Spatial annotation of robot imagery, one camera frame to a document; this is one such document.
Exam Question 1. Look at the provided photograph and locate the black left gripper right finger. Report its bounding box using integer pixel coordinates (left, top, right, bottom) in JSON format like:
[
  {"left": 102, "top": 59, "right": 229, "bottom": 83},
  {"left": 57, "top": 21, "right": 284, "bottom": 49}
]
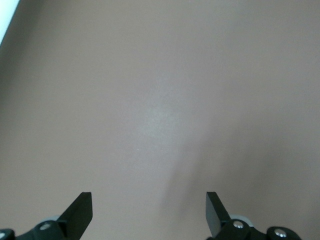
[{"left": 206, "top": 191, "right": 301, "bottom": 240}]

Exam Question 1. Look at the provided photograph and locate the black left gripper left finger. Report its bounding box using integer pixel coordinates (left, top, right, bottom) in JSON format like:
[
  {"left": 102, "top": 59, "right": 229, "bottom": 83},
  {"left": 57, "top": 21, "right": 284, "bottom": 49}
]
[{"left": 0, "top": 191, "right": 93, "bottom": 240}]

